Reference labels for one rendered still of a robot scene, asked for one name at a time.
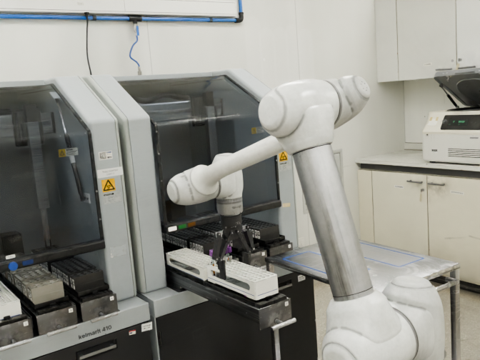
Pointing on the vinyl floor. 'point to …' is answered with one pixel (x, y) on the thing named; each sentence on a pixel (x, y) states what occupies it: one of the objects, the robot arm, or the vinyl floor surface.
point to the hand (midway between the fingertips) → (235, 268)
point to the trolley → (377, 276)
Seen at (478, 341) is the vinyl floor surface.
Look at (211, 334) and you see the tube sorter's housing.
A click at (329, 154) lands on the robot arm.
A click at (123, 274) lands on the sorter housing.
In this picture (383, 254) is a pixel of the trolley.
